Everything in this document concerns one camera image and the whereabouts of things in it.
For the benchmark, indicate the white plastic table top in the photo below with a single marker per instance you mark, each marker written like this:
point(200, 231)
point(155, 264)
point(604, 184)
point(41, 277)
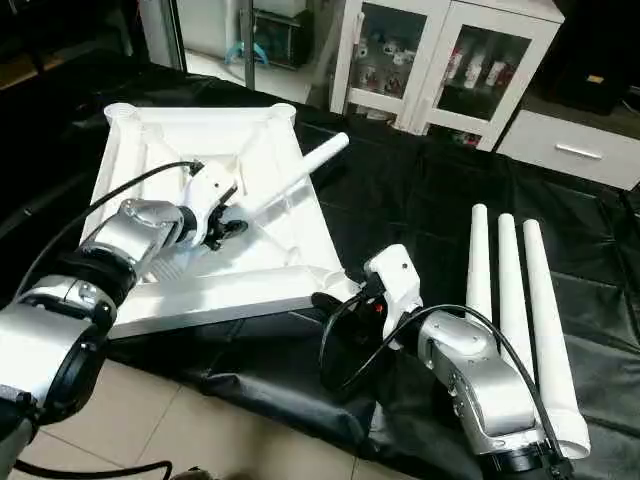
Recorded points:
point(230, 290)

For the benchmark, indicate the white plastic table leg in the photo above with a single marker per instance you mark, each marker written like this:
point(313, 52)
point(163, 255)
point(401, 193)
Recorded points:
point(550, 350)
point(512, 290)
point(300, 170)
point(479, 260)

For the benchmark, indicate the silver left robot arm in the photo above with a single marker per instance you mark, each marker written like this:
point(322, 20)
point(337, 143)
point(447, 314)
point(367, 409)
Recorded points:
point(90, 290)

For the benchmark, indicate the black plastic mat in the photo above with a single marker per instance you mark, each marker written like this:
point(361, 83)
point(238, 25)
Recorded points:
point(420, 190)

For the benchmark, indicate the teal floor stand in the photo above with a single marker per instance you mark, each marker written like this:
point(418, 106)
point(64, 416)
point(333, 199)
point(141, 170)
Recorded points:
point(248, 52)

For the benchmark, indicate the white glass door cabinet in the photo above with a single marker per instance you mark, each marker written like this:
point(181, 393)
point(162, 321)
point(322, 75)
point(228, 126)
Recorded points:
point(440, 60)

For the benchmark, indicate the white drawer unit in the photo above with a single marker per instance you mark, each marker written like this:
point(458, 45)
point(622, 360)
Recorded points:
point(575, 150)

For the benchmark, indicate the black box device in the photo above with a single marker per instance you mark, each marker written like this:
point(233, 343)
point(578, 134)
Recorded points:
point(595, 85)

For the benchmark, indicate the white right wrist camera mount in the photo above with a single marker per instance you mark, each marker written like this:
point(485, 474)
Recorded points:
point(395, 285)

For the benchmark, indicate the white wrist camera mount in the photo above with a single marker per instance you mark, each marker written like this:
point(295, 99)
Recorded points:
point(205, 190)
point(395, 285)

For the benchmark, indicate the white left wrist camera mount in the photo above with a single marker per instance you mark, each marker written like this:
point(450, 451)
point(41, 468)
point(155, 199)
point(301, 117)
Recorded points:
point(205, 190)

